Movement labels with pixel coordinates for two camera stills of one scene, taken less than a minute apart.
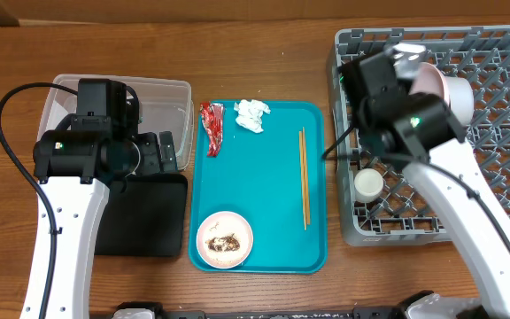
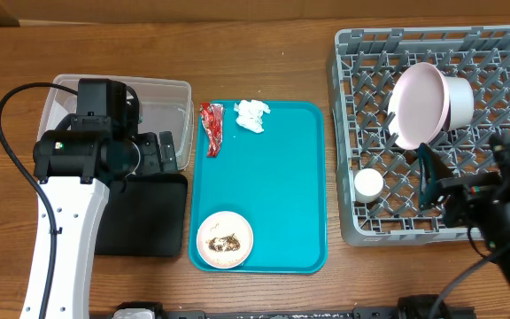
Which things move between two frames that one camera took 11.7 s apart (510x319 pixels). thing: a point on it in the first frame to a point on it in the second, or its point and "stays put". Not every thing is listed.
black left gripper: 153,163 stays put
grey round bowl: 368,185 stays put
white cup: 461,97 stays put
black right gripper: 352,118 to 429,177
